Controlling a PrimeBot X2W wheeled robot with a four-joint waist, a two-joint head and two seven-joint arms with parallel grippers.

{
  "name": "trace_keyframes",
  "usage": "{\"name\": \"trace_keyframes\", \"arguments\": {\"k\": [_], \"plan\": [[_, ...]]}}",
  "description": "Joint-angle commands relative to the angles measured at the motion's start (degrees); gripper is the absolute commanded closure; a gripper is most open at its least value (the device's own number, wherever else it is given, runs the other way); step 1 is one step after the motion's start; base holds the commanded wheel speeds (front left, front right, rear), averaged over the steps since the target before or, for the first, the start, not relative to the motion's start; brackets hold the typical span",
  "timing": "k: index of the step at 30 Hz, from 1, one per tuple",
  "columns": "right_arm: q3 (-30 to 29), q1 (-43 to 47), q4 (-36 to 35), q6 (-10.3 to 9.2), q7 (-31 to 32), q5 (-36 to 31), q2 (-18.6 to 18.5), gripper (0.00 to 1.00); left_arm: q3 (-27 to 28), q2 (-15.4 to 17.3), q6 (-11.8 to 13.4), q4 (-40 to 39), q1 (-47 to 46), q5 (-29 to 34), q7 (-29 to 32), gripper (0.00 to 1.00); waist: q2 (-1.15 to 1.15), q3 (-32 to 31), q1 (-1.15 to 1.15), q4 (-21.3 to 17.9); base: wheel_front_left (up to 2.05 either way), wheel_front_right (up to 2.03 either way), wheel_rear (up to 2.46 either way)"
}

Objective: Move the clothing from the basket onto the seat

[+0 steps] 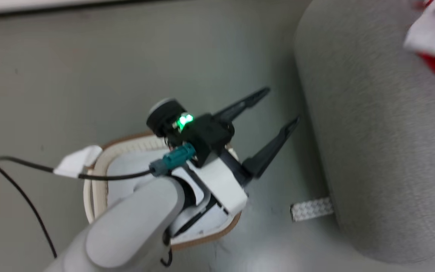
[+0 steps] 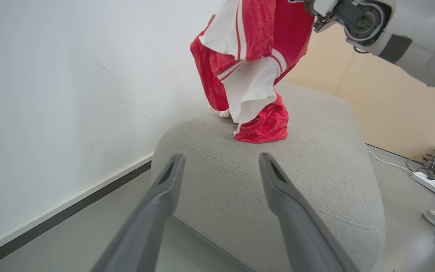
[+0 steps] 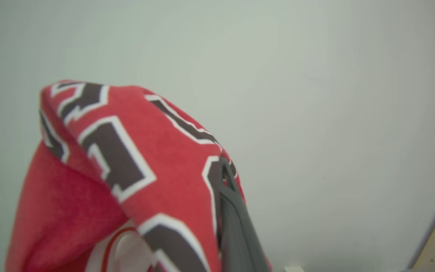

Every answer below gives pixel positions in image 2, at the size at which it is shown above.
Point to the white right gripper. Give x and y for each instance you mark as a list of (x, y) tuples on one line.
[(357, 19)]

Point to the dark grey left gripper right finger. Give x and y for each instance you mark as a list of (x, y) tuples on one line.
[(300, 226)]

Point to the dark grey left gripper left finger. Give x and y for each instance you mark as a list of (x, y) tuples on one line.
[(145, 226)]

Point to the red and white jersey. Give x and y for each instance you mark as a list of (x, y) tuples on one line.
[(255, 34)]

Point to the red mesh shorts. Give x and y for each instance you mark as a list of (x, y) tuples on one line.
[(266, 126)]

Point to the grey fabric ottoman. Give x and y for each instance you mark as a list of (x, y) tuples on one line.
[(323, 158)]

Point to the dark grey baseboard strip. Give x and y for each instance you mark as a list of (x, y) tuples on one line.
[(70, 206)]

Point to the white power strip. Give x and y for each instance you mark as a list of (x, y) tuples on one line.
[(431, 184)]

